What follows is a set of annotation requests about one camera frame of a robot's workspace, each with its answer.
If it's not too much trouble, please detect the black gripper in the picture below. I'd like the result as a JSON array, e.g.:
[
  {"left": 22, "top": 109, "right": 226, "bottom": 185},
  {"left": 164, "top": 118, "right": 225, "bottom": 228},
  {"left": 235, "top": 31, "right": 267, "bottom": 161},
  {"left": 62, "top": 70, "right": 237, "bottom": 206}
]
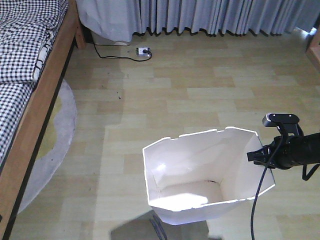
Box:
[{"left": 246, "top": 136, "right": 291, "bottom": 169}]

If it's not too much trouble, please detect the white plastic trash bin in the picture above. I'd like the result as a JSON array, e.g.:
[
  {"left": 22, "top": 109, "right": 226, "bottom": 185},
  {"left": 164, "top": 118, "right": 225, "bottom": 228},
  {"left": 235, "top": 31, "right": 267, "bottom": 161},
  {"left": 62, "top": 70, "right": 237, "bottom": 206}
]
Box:
[{"left": 142, "top": 126, "right": 275, "bottom": 225}]

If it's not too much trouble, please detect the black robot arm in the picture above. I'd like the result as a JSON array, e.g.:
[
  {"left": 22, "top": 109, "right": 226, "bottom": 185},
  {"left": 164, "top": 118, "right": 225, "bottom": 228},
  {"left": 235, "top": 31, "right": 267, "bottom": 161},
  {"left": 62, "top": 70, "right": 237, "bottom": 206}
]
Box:
[{"left": 247, "top": 133, "right": 320, "bottom": 170}]

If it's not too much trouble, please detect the white floor power socket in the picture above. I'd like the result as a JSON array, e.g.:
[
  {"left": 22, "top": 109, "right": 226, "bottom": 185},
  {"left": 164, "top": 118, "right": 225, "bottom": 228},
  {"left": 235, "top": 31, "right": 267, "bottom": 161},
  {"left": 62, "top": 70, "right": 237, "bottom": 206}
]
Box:
[{"left": 136, "top": 47, "right": 152, "bottom": 57}]

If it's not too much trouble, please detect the grey pleated curtain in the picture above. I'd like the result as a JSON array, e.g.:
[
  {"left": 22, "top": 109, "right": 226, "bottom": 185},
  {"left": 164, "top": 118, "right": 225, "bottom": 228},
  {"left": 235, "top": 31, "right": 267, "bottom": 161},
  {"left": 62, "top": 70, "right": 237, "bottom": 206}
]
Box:
[{"left": 77, "top": 0, "right": 320, "bottom": 42}]

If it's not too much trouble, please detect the grey round rug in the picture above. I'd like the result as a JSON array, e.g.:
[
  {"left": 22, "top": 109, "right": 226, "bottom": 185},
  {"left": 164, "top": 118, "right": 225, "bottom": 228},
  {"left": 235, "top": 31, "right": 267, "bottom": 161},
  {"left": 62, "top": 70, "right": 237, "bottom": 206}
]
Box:
[{"left": 18, "top": 80, "right": 77, "bottom": 213}]

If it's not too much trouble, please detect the black white checkered bedding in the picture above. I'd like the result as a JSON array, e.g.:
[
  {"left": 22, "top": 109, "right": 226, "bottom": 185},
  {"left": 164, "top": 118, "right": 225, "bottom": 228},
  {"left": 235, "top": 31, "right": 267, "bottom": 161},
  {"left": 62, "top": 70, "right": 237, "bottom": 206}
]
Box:
[{"left": 0, "top": 0, "right": 69, "bottom": 162}]

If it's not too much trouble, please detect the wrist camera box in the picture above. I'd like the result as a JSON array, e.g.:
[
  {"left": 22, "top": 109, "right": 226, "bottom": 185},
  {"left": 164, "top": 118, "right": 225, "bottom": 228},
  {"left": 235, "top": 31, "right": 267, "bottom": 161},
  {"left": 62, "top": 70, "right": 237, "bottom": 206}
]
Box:
[{"left": 262, "top": 113, "right": 300, "bottom": 127}]

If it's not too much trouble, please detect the black hanging arm cable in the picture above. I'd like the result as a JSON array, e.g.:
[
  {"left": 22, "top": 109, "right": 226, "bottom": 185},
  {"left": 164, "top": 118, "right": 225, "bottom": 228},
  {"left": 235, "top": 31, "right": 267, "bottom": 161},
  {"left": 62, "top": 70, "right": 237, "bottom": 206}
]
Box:
[{"left": 250, "top": 124, "right": 288, "bottom": 240}]

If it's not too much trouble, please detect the black floor power cord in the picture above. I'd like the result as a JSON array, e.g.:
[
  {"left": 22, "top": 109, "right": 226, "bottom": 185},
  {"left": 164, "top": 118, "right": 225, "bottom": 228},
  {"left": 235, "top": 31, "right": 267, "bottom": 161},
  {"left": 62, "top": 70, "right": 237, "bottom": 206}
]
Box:
[{"left": 86, "top": 28, "right": 153, "bottom": 62}]

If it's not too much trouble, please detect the wooden bed frame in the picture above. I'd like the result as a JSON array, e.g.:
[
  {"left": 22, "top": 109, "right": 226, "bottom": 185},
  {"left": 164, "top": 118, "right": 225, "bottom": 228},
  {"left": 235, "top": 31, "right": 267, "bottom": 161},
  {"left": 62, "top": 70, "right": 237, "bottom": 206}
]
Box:
[{"left": 0, "top": 0, "right": 86, "bottom": 240}]

